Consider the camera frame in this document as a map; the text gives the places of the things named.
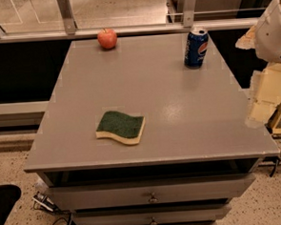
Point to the black chair seat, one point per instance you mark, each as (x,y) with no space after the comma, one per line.
(9,195)

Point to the top metal drawer knob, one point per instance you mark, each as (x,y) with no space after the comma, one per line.
(153,198)

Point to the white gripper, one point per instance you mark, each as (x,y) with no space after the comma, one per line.
(273,35)

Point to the metal drawer knob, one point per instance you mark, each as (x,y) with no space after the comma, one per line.
(153,221)
(153,198)

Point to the metal railing frame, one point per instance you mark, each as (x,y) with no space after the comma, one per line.
(32,20)

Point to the red apple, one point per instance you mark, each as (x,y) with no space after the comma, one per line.
(107,38)

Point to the blue pepsi can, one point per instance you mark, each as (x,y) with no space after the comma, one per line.
(196,47)

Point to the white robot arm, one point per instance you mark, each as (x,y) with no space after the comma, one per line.
(267,41)

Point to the top grey drawer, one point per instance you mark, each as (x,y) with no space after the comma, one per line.
(139,192)

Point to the green and yellow sponge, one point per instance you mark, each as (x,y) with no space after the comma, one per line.
(121,127)

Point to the grey drawer cabinet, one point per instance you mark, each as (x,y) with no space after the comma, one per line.
(194,120)

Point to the black power strip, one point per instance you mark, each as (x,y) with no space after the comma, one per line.
(44,201)

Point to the grey drawer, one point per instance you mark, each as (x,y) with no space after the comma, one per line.
(139,192)
(161,215)

